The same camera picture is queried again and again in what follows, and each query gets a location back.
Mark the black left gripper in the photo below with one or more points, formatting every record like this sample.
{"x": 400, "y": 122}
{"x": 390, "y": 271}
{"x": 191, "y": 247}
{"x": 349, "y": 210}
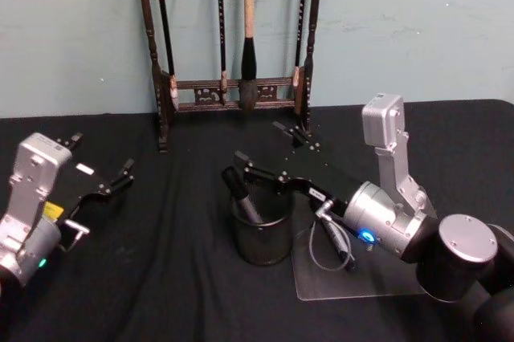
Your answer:
{"x": 80, "y": 185}

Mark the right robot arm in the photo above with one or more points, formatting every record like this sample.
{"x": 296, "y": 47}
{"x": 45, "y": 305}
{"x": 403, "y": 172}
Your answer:
{"x": 462, "y": 245}

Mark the black table cloth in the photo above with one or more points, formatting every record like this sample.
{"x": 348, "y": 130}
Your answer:
{"x": 160, "y": 278}

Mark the black mesh pen cup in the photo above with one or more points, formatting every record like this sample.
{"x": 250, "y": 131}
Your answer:
{"x": 261, "y": 245}

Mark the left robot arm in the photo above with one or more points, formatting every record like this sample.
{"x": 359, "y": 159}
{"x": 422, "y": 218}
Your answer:
{"x": 32, "y": 165}

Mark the clear plastic plate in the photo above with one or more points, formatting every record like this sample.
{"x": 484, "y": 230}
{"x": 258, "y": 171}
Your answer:
{"x": 361, "y": 282}

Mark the dark wooden brush rack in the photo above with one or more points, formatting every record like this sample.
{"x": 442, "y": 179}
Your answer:
{"x": 188, "y": 84}

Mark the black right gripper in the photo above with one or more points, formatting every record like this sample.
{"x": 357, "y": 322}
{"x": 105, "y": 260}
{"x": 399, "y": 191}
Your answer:
{"x": 329, "y": 181}

